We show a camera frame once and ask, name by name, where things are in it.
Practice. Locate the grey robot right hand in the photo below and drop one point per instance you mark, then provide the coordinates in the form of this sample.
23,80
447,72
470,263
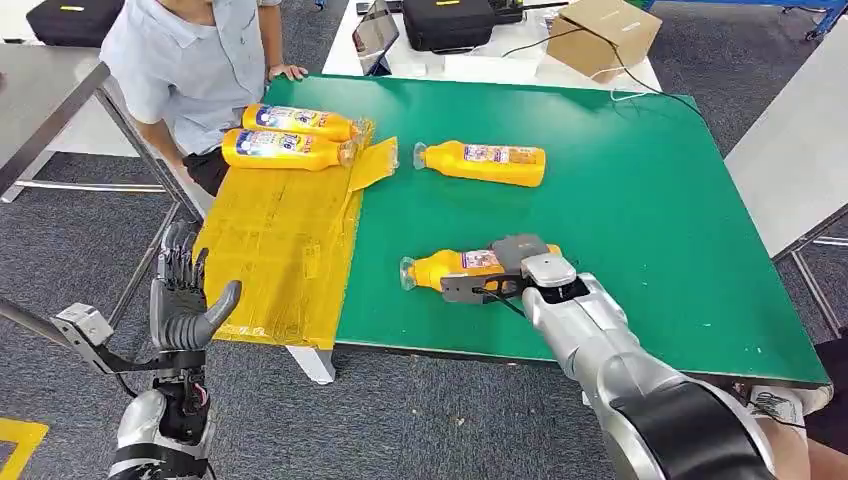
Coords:
520,248

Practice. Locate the person's left hand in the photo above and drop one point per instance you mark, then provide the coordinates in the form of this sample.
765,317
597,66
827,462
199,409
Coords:
288,71

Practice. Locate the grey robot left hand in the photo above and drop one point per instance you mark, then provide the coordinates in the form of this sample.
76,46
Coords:
175,318

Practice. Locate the orange drink bottle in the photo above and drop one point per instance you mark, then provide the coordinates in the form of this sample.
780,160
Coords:
285,151
291,120
450,162
437,266

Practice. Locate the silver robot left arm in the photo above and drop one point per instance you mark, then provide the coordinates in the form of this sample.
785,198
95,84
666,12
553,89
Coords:
142,424

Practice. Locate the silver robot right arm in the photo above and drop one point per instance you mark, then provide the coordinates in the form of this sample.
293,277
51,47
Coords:
616,358

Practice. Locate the tablet on stand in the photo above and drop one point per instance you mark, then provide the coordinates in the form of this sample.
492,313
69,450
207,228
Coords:
376,33

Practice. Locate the seated person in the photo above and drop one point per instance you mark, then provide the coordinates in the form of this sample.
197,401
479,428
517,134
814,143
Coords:
192,73

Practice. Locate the green table mat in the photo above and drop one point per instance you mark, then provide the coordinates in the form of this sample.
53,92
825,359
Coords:
629,218

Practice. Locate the yellow sheet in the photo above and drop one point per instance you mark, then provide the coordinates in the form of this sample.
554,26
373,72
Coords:
278,265

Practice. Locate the white table leg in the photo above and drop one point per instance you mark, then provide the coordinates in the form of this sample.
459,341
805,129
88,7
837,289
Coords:
318,364

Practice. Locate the large black bag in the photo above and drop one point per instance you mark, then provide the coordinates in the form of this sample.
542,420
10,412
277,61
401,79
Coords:
447,23

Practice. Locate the white table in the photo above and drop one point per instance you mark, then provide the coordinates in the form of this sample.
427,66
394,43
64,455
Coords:
490,66

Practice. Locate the black bag with yellow tag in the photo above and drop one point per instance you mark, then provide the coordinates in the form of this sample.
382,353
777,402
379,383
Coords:
73,23

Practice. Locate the cardboard box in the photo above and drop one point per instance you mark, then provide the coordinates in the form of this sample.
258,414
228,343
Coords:
599,36

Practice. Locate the black handheld device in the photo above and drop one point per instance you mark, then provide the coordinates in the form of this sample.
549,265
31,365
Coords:
510,10

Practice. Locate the steel table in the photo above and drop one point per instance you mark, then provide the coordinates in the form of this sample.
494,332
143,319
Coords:
40,86

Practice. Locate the grey table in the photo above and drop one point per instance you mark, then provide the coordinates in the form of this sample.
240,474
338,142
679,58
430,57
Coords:
788,152

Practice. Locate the white sneaker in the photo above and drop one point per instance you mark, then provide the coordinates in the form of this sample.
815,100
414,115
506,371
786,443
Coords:
782,404

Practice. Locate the person beside table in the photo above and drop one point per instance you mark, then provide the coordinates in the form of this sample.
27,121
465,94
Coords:
821,457

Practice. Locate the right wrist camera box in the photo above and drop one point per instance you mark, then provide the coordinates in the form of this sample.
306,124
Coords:
546,270

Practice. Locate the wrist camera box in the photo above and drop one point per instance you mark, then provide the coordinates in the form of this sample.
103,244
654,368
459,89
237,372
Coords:
83,324
546,270

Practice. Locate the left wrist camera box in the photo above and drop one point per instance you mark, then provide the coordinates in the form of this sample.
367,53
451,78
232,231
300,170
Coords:
83,324

